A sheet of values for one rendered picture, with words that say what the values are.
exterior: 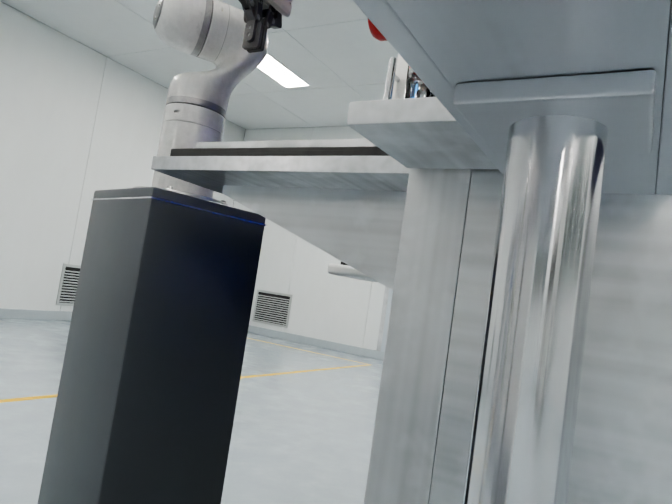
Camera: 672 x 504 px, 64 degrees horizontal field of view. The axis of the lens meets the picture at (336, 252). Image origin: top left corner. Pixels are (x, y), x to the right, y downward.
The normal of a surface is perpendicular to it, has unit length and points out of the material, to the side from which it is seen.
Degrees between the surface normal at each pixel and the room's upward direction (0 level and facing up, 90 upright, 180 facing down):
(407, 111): 90
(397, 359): 90
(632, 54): 180
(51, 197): 90
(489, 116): 180
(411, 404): 90
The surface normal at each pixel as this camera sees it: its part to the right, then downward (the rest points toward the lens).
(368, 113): -0.49, -0.14
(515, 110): -0.15, 0.99
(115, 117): 0.86, 0.09
